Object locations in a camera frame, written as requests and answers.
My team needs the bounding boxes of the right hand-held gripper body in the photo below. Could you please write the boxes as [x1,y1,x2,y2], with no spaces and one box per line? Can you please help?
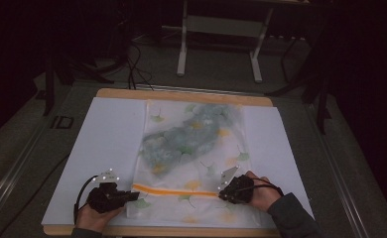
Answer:
[217,165,256,204]

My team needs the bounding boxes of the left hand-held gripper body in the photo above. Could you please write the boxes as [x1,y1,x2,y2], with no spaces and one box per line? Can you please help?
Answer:
[86,169,127,214]

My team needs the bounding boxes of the translucent leaf-print zipper bag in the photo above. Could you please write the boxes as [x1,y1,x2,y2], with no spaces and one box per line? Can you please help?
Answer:
[125,98,263,229]

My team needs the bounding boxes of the person's left hand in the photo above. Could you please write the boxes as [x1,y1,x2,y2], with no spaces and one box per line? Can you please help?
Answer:
[74,201,125,234]

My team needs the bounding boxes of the person's right hand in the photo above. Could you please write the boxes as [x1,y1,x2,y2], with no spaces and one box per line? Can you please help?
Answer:
[245,170,284,213]

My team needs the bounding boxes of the white table sheet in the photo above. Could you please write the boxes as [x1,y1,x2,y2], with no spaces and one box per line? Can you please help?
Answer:
[41,96,316,230]

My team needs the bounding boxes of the green cloth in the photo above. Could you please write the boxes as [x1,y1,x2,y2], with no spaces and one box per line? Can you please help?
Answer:
[139,102,243,177]

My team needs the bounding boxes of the wooden table board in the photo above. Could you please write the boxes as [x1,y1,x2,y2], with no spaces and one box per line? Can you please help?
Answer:
[42,87,284,238]

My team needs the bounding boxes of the metal strip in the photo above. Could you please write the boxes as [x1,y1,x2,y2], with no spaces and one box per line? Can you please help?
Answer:
[134,83,266,97]

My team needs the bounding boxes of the black stand leg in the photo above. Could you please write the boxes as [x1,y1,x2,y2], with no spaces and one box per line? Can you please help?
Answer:
[315,77,332,136]
[42,54,57,117]

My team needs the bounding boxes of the white metal stand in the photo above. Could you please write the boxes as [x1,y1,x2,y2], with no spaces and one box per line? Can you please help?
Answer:
[176,0,276,84]

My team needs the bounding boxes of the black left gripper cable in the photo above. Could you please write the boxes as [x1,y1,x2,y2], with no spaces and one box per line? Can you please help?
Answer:
[72,175,99,225]

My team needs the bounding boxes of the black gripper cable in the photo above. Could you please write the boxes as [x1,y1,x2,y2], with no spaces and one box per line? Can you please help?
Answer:
[72,175,99,225]
[246,178,285,197]

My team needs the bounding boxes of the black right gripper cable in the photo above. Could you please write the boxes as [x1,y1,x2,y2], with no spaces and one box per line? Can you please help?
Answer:
[246,178,285,197]

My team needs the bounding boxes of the black floor bracket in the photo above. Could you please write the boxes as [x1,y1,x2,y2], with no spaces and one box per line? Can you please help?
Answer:
[50,115,75,130]

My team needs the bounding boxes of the metal floor rail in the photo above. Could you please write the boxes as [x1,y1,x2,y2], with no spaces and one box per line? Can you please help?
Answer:
[0,123,52,227]
[305,103,371,238]

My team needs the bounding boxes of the black floor cables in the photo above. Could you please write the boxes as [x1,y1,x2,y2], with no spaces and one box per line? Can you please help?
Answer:
[124,41,156,92]

